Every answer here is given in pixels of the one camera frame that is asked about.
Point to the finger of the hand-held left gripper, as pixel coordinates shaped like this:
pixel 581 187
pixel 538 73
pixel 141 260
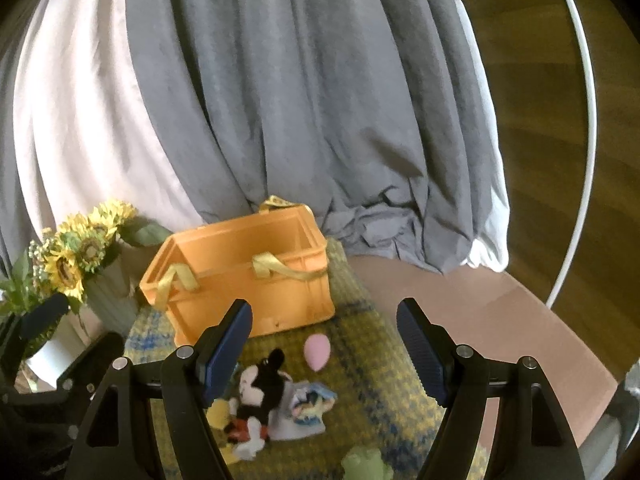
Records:
pixel 45 312
pixel 97 357

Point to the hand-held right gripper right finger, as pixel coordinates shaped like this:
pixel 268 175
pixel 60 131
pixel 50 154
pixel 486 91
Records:
pixel 425 355

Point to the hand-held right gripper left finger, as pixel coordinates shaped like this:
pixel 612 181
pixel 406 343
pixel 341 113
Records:
pixel 227 355

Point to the black mouse plush toy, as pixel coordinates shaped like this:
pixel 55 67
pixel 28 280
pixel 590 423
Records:
pixel 260 390

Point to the pink egg-shaped sponge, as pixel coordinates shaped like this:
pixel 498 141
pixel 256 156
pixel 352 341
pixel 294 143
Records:
pixel 317 350

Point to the printed fabric pouch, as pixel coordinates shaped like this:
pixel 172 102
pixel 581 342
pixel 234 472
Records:
pixel 310 400

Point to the white towel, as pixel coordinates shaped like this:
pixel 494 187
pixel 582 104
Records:
pixel 290 427

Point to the orange plastic basket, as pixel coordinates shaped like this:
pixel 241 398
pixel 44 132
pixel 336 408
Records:
pixel 225 255

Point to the green leafy plant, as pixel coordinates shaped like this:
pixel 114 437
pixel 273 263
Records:
pixel 15 295

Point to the white plant pot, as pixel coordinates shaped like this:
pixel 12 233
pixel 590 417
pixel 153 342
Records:
pixel 50 355

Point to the sunflower bouquet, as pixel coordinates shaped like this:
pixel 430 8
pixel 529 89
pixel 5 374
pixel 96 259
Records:
pixel 65 270

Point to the green ribbed vase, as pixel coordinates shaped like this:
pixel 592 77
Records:
pixel 110 300

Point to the yellow blue woven mat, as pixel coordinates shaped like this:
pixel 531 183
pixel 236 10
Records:
pixel 360 360

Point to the green plush toy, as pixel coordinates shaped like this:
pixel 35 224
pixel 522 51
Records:
pixel 362 465

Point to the white curtain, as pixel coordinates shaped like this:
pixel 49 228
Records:
pixel 492 210
pixel 85 110

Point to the grey curtain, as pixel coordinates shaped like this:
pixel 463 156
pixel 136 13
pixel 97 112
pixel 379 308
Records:
pixel 300 85

